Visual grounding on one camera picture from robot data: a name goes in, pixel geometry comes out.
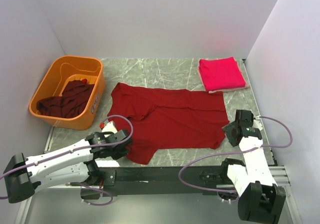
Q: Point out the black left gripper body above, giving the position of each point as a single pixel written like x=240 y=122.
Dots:
x=119 y=152

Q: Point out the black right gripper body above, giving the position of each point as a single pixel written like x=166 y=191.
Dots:
x=229 y=129

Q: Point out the dark red t-shirt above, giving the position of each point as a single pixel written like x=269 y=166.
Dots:
x=168 y=119

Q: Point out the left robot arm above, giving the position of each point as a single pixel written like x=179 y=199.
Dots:
x=25 y=176

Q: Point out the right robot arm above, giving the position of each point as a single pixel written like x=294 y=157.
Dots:
x=261 y=200

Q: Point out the black base crossbar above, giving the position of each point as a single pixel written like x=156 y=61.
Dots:
x=163 y=180

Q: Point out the folded hot pink t-shirt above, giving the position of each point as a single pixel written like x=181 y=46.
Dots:
x=221 y=73

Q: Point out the maroon t-shirt in bin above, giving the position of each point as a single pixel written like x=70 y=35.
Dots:
x=70 y=104

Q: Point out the orange plastic bin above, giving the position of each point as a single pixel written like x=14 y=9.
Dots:
x=62 y=71

